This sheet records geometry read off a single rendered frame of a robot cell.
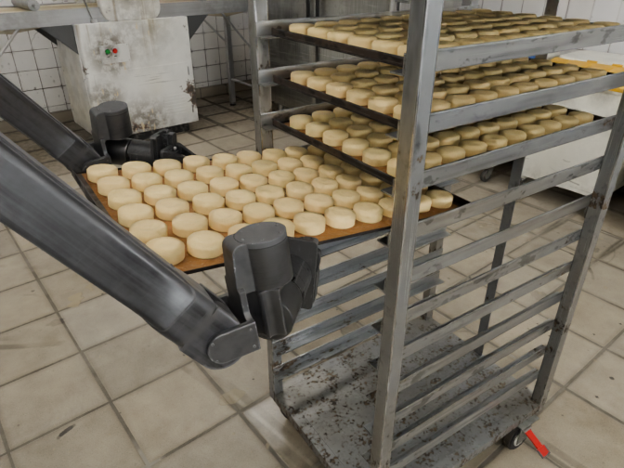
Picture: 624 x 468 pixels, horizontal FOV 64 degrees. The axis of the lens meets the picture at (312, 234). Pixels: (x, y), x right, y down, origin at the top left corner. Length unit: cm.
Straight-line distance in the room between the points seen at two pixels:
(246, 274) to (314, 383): 105
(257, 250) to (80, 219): 17
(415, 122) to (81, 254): 45
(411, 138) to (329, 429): 94
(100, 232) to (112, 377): 146
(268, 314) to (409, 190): 30
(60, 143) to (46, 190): 57
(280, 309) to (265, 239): 8
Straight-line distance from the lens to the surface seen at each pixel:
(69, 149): 104
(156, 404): 178
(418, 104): 71
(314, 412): 149
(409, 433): 122
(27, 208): 47
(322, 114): 110
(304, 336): 146
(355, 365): 163
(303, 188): 88
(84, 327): 218
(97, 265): 49
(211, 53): 531
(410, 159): 73
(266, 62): 108
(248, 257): 53
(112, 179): 90
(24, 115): 101
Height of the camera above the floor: 127
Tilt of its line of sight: 29 degrees down
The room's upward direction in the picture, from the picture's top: straight up
